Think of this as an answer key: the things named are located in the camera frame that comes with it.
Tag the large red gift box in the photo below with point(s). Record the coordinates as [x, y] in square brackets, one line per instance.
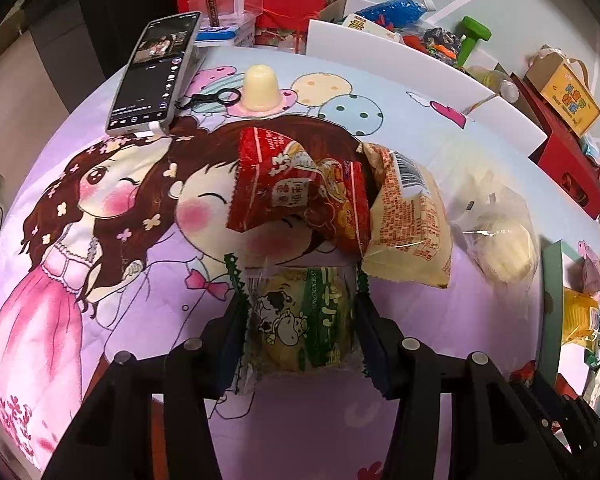
[560, 156]

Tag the clear bread bun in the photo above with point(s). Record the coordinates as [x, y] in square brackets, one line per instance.
[493, 224]

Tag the clear plastic container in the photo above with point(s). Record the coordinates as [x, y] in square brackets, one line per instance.
[226, 23]

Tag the beige barcode snack packet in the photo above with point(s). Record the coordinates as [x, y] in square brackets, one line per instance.
[410, 237]

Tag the green dumbbell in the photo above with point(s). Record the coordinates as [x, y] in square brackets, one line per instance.
[473, 32]

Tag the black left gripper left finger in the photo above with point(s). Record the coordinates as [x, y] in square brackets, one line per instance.
[110, 436]

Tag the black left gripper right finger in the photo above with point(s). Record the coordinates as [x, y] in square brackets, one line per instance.
[499, 429]

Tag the green cow snack packet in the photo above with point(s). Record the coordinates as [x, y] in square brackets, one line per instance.
[299, 321]

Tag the smartphone with lit screen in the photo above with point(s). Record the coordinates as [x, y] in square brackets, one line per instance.
[155, 76]

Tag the pink snack packet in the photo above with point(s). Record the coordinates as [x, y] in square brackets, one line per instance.
[591, 269]

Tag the yellow jelly cup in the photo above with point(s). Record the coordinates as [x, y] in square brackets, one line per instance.
[260, 91]

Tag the red snack packet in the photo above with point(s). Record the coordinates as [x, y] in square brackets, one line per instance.
[277, 177]

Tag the cartoon printed table cloth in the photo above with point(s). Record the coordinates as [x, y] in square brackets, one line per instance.
[114, 243]

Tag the white cardboard toy box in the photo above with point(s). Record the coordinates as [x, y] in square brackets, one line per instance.
[329, 40]

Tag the clear round bottle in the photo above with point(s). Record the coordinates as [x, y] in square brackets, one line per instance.
[495, 80]

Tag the white teal-rimmed tray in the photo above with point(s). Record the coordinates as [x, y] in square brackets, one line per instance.
[562, 267]

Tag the yellow snack packet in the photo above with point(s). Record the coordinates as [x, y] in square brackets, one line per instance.
[580, 318]

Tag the yellow handled gift box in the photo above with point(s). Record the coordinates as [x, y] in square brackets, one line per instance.
[564, 84]

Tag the blue bead bottle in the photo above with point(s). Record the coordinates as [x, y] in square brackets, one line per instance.
[397, 14]

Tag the white card box in bin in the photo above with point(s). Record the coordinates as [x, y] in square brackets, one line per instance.
[357, 22]

